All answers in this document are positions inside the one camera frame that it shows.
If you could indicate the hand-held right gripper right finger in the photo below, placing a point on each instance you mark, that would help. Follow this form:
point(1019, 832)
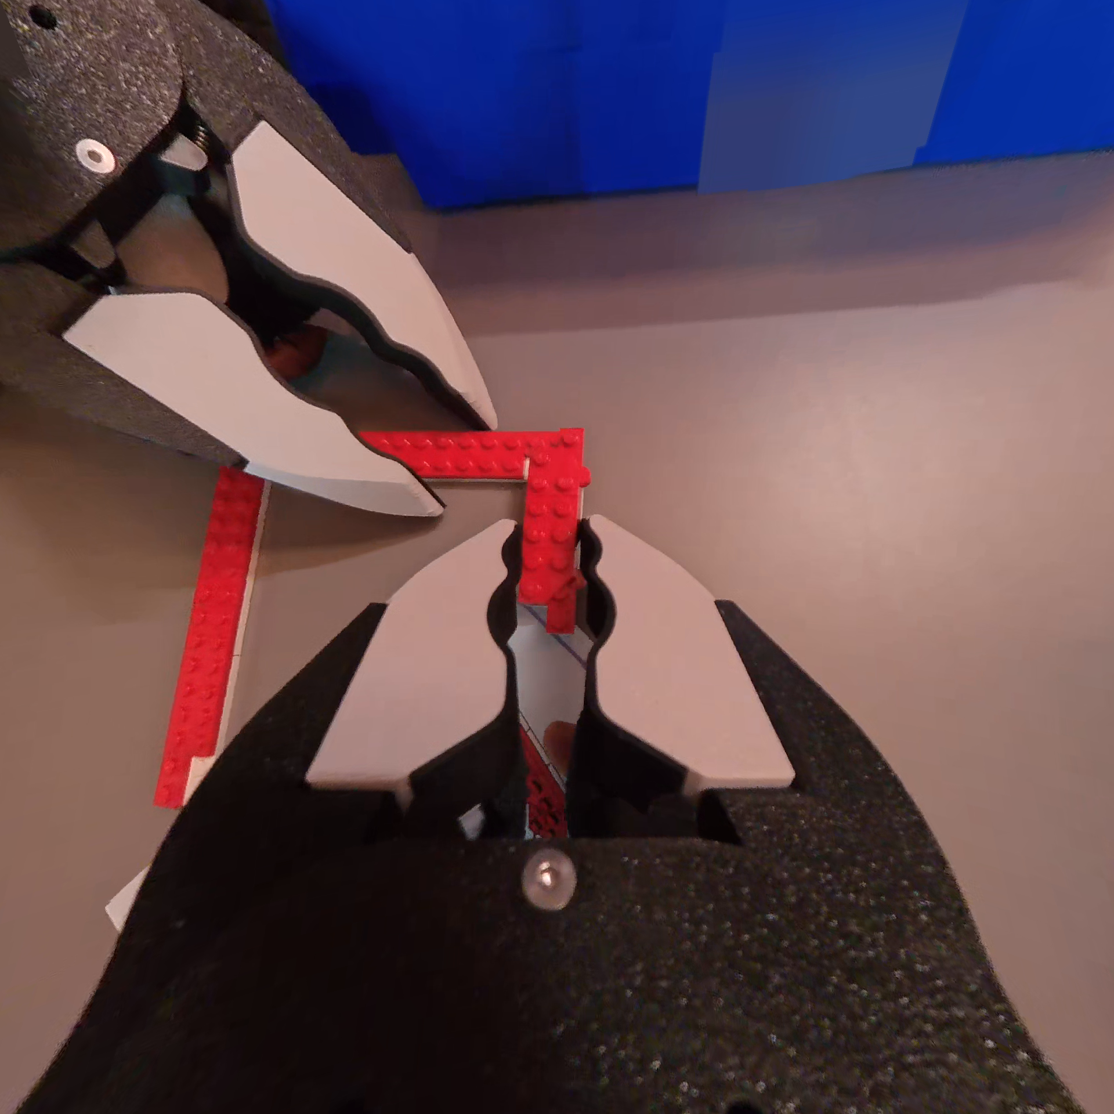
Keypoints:
point(688, 670)

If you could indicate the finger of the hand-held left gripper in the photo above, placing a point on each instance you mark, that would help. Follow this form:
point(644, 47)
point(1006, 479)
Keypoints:
point(348, 235)
point(192, 357)

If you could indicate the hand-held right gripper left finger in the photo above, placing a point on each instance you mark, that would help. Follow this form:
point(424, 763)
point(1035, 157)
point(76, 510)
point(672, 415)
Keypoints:
point(418, 670)

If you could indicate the wide red studded brick plate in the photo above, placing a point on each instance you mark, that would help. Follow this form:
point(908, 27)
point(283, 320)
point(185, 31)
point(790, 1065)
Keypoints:
point(551, 531)

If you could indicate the long red studded brick plate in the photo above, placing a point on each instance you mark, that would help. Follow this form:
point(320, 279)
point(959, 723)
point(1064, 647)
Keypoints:
point(214, 644)
point(453, 454)

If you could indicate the grey desk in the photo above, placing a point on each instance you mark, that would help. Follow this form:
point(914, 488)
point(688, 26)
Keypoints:
point(827, 435)

